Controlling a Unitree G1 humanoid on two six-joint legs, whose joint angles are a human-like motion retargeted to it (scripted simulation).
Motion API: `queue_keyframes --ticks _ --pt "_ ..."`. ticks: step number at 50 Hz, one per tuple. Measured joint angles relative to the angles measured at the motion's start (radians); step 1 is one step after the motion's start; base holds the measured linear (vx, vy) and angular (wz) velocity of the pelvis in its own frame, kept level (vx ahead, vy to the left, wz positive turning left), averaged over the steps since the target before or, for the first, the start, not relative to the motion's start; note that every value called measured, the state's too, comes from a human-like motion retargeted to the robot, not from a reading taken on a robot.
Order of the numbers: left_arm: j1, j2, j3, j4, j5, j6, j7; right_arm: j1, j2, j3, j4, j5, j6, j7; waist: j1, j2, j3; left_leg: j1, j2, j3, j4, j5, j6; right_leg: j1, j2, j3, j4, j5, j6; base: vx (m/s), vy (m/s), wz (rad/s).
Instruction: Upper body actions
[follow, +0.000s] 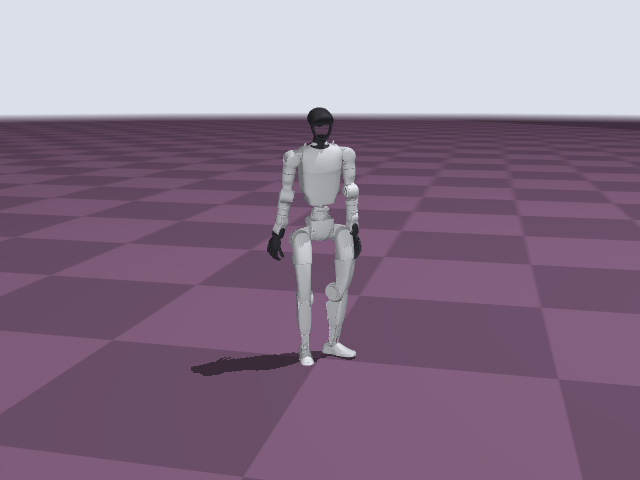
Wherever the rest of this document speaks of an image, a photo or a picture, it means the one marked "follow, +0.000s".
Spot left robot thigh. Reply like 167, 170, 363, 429
325, 224, 355, 301

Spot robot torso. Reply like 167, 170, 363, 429
298, 140, 342, 241

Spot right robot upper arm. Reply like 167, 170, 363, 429
281, 149, 303, 203

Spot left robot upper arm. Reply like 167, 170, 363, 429
339, 146, 358, 198

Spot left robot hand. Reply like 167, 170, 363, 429
350, 223, 362, 259

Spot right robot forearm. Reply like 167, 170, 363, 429
273, 189, 291, 235

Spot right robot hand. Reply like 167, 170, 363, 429
267, 228, 285, 261

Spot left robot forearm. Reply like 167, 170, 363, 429
345, 186, 359, 232

